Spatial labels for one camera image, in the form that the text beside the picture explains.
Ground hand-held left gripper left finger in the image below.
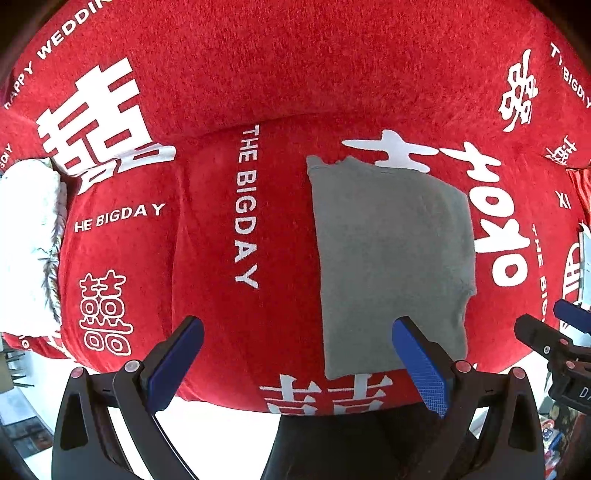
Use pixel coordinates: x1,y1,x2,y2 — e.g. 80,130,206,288
52,316,205,480

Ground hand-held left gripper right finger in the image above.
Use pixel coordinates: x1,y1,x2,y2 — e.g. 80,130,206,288
392,316,546,480

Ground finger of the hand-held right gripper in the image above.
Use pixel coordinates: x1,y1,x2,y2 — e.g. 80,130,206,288
553,298,591,335
514,314,578,358

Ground grey fleece garment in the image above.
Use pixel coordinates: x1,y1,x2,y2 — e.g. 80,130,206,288
306,155,477,380

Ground white striped cloth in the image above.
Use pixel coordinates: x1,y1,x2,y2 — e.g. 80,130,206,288
576,225,591,306

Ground colourful printed box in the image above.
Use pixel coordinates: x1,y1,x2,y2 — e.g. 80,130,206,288
539,401,583,480

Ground person's dark pants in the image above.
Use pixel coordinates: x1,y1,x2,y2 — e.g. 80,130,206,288
261,401,478,480

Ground white quilted bedding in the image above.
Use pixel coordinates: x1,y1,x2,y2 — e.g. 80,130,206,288
0,157,70,337

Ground red printed blanket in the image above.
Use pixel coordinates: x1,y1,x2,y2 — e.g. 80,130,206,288
0,0,591,416

